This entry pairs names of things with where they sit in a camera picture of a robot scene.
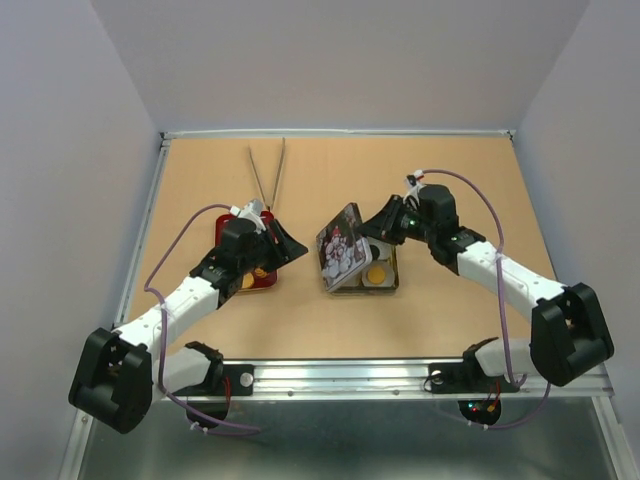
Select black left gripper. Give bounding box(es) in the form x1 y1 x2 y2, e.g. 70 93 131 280
239 219 308 275

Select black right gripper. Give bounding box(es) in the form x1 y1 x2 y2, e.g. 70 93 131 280
357 194 436 245

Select black round cookie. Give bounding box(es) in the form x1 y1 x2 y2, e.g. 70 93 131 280
369 242 381 260

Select gold tin lid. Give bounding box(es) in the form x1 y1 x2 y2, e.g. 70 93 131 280
316 202 373 293

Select gold square tin box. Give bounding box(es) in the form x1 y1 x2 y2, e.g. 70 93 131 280
330 238 399 295

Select metal tongs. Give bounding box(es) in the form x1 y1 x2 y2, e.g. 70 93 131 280
247 137 287 212

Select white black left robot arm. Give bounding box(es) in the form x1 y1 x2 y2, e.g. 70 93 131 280
68 218 308 434

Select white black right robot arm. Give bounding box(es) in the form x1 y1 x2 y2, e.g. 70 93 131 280
359 184 615 390

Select white paper cup back right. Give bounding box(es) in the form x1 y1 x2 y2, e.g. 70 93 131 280
368 238 392 261

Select white paper cup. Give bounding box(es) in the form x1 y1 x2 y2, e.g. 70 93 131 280
361 261 395 288
368 238 392 261

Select red rectangular tray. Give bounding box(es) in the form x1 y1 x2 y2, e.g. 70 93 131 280
215 213 278 293

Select white paper cup front right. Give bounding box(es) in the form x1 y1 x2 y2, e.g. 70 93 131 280
361 261 395 288

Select large round tan cookie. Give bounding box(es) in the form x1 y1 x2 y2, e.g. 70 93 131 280
241 273 254 290

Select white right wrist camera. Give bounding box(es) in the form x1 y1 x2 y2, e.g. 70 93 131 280
404 170 424 199

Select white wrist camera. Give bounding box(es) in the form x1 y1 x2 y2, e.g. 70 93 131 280
404 170 424 199
230 198 267 224

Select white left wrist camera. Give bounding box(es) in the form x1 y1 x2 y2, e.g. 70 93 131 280
230 198 267 224

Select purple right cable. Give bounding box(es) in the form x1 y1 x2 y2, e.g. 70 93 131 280
424 168 552 432

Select purple cable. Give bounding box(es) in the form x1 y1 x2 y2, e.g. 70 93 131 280
424 168 552 432
143 202 261 435

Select aluminium front rail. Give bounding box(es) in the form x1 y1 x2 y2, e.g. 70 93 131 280
163 353 613 402

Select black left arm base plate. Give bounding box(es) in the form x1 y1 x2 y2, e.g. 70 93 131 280
173 363 255 397

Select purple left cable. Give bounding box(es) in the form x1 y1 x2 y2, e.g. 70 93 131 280
143 202 261 435

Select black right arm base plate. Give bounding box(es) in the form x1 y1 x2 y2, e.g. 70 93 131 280
423 361 519 395

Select aluminium table edge rail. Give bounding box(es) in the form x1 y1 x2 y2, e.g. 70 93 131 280
160 128 516 145

